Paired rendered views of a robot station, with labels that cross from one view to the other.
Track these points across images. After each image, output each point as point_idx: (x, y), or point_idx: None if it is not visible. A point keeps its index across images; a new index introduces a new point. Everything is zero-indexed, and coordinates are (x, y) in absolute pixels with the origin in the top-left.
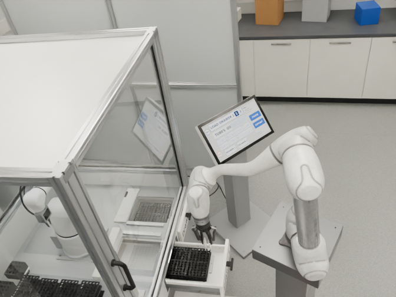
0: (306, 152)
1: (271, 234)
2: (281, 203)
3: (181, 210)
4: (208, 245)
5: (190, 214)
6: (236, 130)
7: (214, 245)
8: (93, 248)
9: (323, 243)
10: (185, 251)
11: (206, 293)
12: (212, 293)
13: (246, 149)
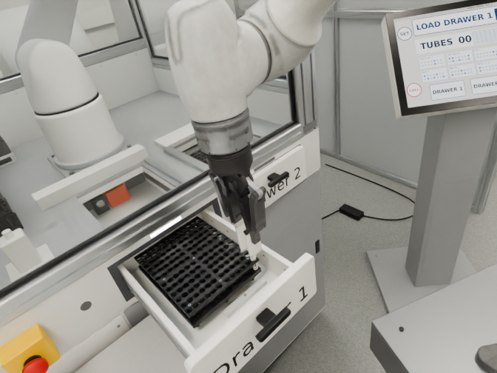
0: None
1: (461, 313)
2: None
3: (259, 159)
4: (246, 242)
5: (278, 177)
6: (483, 51)
7: (274, 255)
8: None
9: None
10: (215, 239)
11: (299, 360)
12: (309, 365)
13: (492, 102)
